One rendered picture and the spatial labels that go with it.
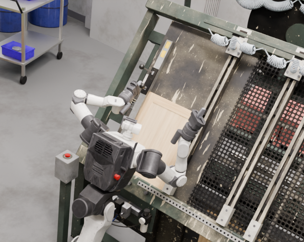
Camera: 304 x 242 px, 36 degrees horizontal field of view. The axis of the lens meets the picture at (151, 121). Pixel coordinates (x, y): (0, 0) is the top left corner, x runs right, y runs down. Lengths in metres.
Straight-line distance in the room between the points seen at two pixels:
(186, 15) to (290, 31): 0.75
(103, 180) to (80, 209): 0.21
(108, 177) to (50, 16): 5.51
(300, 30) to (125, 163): 1.58
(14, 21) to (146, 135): 4.74
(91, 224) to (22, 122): 2.62
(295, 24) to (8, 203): 2.77
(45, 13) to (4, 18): 0.71
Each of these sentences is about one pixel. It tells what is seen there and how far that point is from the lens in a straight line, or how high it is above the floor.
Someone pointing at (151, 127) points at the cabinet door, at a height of 1.17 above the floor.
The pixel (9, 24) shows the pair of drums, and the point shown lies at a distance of 7.61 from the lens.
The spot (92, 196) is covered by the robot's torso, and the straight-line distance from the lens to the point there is 2.72.
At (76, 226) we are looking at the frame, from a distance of 3.86.
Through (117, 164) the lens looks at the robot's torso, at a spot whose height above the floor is 1.31.
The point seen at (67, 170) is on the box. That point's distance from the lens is 3.23.
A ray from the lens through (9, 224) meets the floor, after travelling 4.09.
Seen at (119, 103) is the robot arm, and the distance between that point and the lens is 3.01.
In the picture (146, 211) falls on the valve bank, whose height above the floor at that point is 0.79.
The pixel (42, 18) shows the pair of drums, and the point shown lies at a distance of 7.90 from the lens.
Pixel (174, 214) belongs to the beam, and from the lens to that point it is 3.06.
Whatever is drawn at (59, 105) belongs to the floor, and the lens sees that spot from 5.67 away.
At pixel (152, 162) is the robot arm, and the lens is 2.60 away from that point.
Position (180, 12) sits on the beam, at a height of 1.88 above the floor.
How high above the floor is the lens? 2.86
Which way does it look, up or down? 31 degrees down
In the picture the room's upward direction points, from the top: 10 degrees clockwise
